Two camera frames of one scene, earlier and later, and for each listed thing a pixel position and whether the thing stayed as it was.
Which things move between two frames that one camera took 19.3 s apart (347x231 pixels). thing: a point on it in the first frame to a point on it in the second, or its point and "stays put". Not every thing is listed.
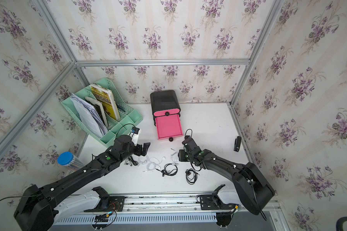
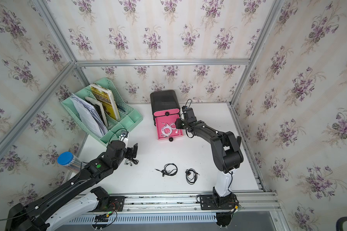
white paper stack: (88, 116) stays put
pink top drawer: (166, 112) stays put
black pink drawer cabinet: (165, 103) stays put
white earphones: (153, 163) to (176, 131)
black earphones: (191, 176) stays put
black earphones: (130, 160) stays put
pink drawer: (168, 127) stays put
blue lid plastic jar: (67, 159) stays put
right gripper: (180, 155) to (177, 123)
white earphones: (143, 160) to (169, 127)
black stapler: (237, 144) stays put
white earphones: (173, 162) to (166, 130)
